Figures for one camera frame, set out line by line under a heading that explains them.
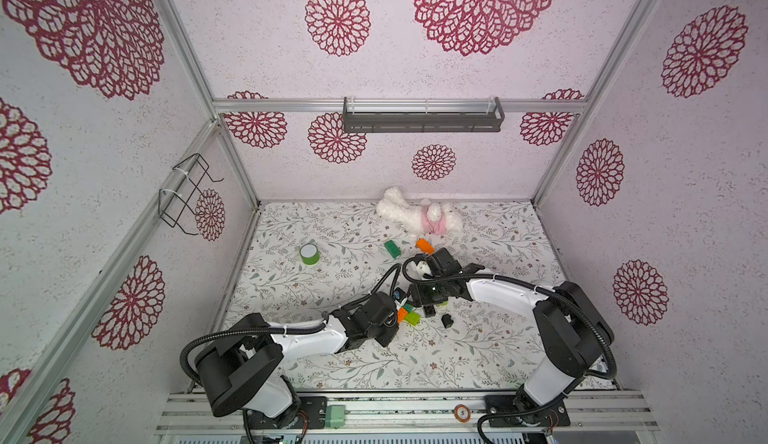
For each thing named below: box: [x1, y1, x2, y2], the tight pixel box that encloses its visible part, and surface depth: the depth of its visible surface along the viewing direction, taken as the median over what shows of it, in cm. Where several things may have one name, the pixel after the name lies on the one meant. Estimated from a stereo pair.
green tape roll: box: [299, 243, 321, 265], surface depth 102 cm
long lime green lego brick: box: [404, 311, 421, 327], surface depth 91 cm
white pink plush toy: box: [377, 187, 463, 236], surface depth 105 cm
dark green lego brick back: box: [384, 240, 401, 258], surface depth 108 cm
